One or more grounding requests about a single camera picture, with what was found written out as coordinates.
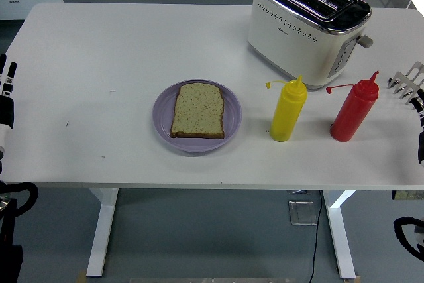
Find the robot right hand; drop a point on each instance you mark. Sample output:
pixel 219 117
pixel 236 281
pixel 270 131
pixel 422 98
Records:
pixel 421 144

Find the speckled bread slice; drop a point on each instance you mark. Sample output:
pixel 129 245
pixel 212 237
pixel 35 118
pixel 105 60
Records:
pixel 198 110

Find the purple round plate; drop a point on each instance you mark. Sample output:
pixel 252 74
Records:
pixel 162 124

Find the silver metal toast rack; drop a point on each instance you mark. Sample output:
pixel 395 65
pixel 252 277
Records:
pixel 405 82

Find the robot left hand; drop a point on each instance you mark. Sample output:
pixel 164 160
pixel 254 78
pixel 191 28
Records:
pixel 6 110

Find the brown cardboard pad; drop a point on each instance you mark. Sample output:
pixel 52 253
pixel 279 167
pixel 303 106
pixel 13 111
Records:
pixel 351 280

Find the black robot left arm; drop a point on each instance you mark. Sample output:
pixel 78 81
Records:
pixel 6 230

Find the white table leg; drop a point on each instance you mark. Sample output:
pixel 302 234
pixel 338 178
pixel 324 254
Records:
pixel 102 230
pixel 339 236

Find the yellow squeeze bottle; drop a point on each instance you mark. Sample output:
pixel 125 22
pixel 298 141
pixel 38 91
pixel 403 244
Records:
pixel 287 114

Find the white two-slot toaster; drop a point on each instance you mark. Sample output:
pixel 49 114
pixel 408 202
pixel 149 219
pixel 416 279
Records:
pixel 291 41

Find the clear plastic floor cover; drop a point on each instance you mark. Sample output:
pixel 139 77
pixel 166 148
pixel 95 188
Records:
pixel 302 213

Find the red squeeze bottle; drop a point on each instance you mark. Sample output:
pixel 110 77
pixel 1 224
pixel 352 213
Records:
pixel 352 114

